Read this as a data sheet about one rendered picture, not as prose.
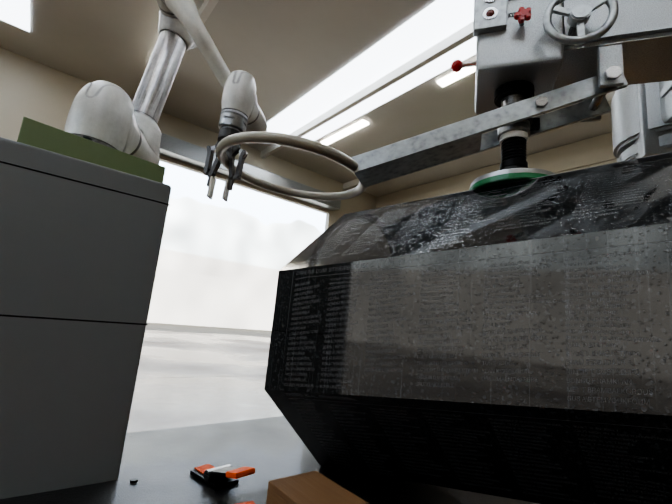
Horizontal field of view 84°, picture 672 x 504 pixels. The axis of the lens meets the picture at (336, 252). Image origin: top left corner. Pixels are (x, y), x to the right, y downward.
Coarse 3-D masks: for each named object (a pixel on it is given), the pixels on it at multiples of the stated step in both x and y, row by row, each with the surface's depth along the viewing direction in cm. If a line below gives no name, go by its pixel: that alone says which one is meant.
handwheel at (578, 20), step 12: (552, 0) 88; (564, 0) 88; (600, 0) 84; (612, 0) 83; (552, 12) 87; (564, 12) 86; (576, 12) 84; (588, 12) 84; (612, 12) 82; (552, 24) 87; (576, 24) 85; (612, 24) 82; (552, 36) 86; (564, 36) 85; (576, 36) 84; (588, 36) 83; (600, 36) 83
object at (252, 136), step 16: (224, 144) 105; (288, 144) 97; (304, 144) 97; (320, 144) 98; (224, 160) 118; (336, 160) 101; (352, 160) 104; (288, 192) 141; (304, 192) 141; (320, 192) 141; (336, 192) 137; (352, 192) 128
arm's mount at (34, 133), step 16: (32, 128) 90; (48, 128) 92; (32, 144) 89; (48, 144) 91; (64, 144) 93; (80, 144) 95; (96, 144) 98; (96, 160) 97; (112, 160) 100; (128, 160) 102; (144, 160) 105; (144, 176) 104; (160, 176) 107
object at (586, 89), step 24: (552, 96) 93; (576, 96) 91; (600, 96) 94; (480, 120) 98; (504, 120) 96; (552, 120) 102; (576, 120) 100; (408, 144) 103; (432, 144) 100; (456, 144) 101; (480, 144) 104; (360, 168) 106; (384, 168) 108; (408, 168) 110
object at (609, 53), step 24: (576, 0) 92; (624, 0) 88; (648, 0) 87; (600, 24) 89; (624, 24) 87; (648, 24) 85; (576, 48) 91; (600, 48) 89; (624, 48) 89; (648, 48) 89; (576, 72) 99; (600, 72) 88; (624, 72) 97; (648, 72) 96
